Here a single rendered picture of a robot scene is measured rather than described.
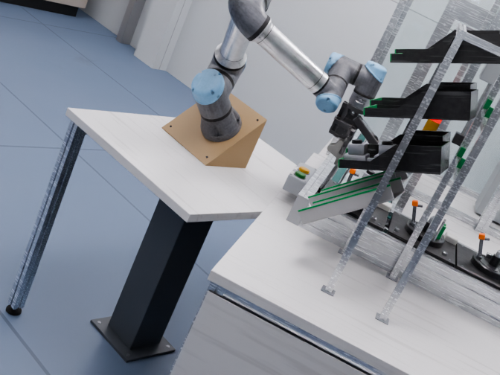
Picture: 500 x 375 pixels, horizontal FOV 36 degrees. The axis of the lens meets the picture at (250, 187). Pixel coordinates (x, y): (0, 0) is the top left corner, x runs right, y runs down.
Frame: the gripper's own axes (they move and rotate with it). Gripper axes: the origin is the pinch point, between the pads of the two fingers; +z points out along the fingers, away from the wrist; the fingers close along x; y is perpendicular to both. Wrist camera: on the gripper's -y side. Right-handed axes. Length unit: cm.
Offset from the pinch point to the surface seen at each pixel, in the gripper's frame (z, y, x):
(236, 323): 32, 2, 75
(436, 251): 10.3, -42.3, 8.7
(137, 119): 21, 74, -7
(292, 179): 12.4, 11.3, 2.0
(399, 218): 10.3, -27.5, -6.4
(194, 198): 21, 34, 36
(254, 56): 51, 117, -372
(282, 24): 16, 105, -366
